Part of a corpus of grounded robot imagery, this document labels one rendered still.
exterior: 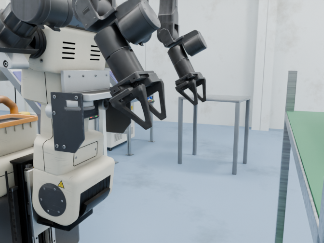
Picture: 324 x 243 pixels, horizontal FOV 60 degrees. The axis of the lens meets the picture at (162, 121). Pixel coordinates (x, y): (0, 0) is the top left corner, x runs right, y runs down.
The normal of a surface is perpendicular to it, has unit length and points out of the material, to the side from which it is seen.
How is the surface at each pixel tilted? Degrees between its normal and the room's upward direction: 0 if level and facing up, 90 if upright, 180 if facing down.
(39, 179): 90
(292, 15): 90
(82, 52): 98
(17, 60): 54
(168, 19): 91
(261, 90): 90
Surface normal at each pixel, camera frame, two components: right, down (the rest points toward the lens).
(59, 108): -0.37, 0.17
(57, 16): 0.74, 0.65
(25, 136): 0.93, 0.11
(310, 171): 0.00, -0.98
